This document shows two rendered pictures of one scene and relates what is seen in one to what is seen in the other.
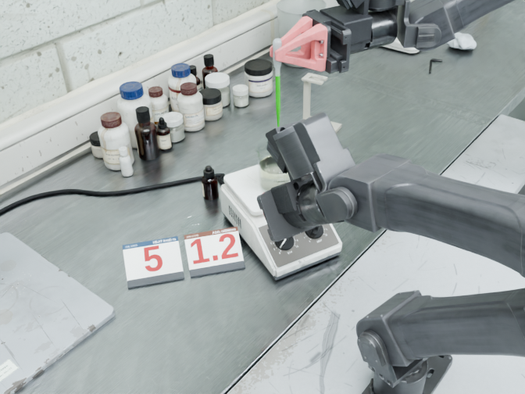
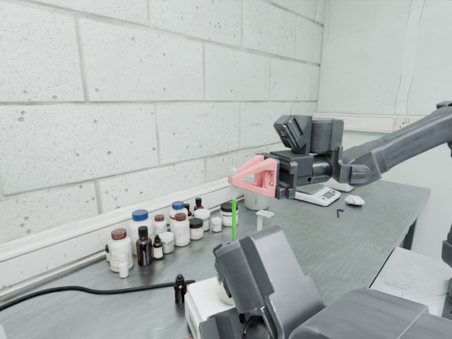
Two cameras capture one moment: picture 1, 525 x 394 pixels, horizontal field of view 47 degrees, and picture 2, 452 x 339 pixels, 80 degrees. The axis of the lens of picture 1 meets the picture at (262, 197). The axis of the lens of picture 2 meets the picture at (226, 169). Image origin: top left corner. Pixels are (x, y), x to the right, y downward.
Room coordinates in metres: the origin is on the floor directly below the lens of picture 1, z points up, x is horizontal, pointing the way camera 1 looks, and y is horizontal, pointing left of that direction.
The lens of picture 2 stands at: (0.37, -0.04, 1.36)
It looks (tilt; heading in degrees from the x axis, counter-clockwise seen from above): 14 degrees down; 3
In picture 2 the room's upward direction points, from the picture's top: straight up
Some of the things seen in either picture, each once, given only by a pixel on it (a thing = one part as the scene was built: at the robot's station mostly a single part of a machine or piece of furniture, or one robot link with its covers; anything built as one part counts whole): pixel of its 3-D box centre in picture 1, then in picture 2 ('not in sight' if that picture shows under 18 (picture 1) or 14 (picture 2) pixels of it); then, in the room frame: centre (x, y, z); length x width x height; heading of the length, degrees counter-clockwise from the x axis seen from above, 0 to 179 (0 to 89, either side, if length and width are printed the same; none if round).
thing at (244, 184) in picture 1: (268, 184); (224, 296); (0.82, -0.01, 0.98); 0.12 x 0.12 x 0.01; 27
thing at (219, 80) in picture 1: (218, 90); (202, 220); (1.27, 0.10, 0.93); 0.06 x 0.06 x 0.07
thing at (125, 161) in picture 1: (125, 161); (123, 266); (0.99, 0.27, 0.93); 0.02 x 0.02 x 0.06
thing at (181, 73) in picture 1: (183, 90); (178, 218); (1.23, 0.17, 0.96); 0.06 x 0.06 x 0.11
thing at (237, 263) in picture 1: (214, 251); not in sight; (0.73, 0.08, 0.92); 0.09 x 0.06 x 0.04; 102
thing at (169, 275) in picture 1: (153, 261); not in sight; (0.71, 0.18, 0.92); 0.09 x 0.06 x 0.04; 102
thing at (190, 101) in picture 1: (191, 105); (181, 229); (1.17, 0.15, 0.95); 0.06 x 0.06 x 0.10
